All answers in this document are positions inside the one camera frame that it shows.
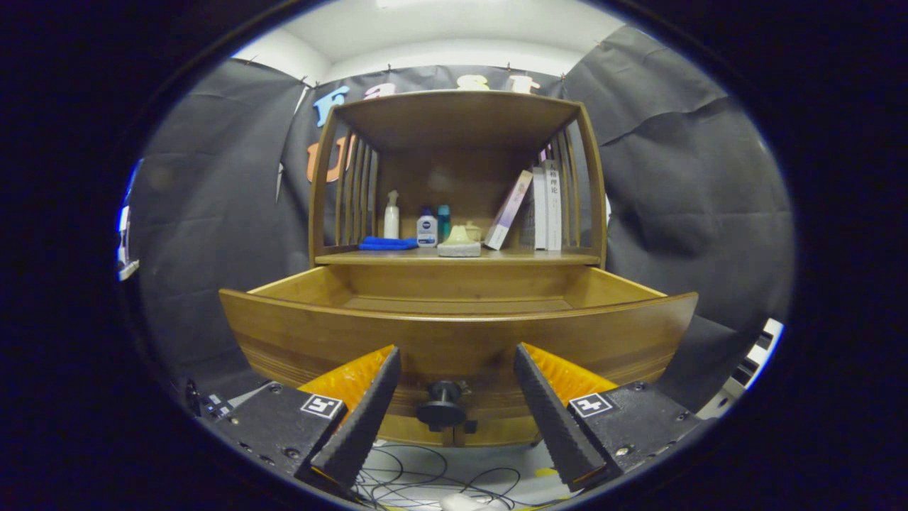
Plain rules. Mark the blue cloth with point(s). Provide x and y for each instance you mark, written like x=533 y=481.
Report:
x=386 y=243

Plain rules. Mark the black backdrop cloth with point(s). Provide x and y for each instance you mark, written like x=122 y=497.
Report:
x=213 y=213

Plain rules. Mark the white furniture edge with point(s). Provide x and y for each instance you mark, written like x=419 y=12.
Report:
x=755 y=355

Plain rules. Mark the purple cover book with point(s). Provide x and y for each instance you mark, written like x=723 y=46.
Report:
x=507 y=213

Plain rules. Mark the white pump bottle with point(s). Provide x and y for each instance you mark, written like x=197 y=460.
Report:
x=391 y=216

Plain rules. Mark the dark patterned book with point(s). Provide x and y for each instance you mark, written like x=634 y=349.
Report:
x=528 y=223

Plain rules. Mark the white bottle with blue cap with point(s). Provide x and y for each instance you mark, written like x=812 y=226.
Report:
x=426 y=231

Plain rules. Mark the pale green item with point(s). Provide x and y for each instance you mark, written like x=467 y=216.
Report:
x=459 y=245

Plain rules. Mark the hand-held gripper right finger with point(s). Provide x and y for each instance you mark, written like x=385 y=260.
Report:
x=553 y=426

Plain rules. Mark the black round drawer knob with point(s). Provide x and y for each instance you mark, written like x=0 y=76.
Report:
x=441 y=408

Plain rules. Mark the wooden cabinet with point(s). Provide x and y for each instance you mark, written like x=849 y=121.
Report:
x=454 y=121

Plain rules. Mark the lidded ceramic tea cup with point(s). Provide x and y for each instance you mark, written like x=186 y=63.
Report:
x=474 y=231

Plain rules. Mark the teal slim bottle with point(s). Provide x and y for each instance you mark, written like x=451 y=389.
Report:
x=443 y=221

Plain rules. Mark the white book with black characters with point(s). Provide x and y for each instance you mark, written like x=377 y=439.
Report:
x=554 y=206

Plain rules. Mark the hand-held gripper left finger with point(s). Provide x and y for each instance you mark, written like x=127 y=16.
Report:
x=362 y=426

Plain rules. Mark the wooden countertop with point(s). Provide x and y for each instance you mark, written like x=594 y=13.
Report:
x=511 y=254

